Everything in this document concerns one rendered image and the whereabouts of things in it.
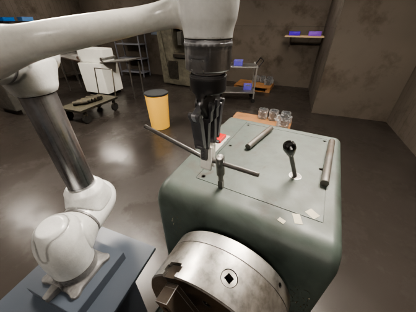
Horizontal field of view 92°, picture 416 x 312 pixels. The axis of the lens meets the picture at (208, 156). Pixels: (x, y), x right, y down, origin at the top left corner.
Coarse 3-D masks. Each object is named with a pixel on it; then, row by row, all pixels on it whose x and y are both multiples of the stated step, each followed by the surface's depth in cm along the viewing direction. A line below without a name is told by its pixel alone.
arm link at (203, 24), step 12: (180, 0) 32; (192, 0) 30; (204, 0) 30; (216, 0) 30; (228, 0) 31; (180, 12) 33; (192, 12) 31; (204, 12) 31; (216, 12) 31; (228, 12) 32; (192, 24) 33; (204, 24) 32; (216, 24) 32; (228, 24) 33; (192, 36) 34; (204, 36) 33; (216, 36) 33; (228, 36) 35
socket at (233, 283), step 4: (224, 272) 40; (228, 272) 40; (232, 272) 40; (220, 276) 39; (224, 276) 39; (228, 276) 40; (232, 276) 39; (224, 280) 38; (228, 280) 41; (232, 280) 40; (236, 280) 39; (224, 284) 38; (228, 284) 38; (232, 284) 38
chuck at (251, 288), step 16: (176, 256) 46; (192, 256) 43; (208, 256) 42; (224, 256) 42; (160, 272) 44; (176, 272) 41; (192, 272) 40; (208, 272) 39; (240, 272) 40; (256, 272) 41; (160, 288) 48; (192, 288) 38; (208, 288) 37; (224, 288) 37; (240, 288) 38; (256, 288) 39; (272, 288) 41; (208, 304) 39; (224, 304) 35; (240, 304) 36; (256, 304) 37; (272, 304) 39
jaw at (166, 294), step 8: (168, 272) 43; (168, 280) 43; (168, 288) 41; (176, 288) 40; (160, 296) 41; (168, 296) 39; (176, 296) 40; (184, 296) 41; (160, 304) 40; (168, 304) 38; (176, 304) 39; (184, 304) 41; (192, 304) 42
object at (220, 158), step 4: (216, 156) 50; (220, 156) 50; (216, 160) 50; (220, 160) 49; (224, 160) 50; (216, 164) 51; (220, 164) 50; (216, 168) 52; (220, 168) 51; (224, 168) 52; (220, 172) 52; (224, 172) 52; (220, 176) 53; (220, 180) 54; (220, 184) 55
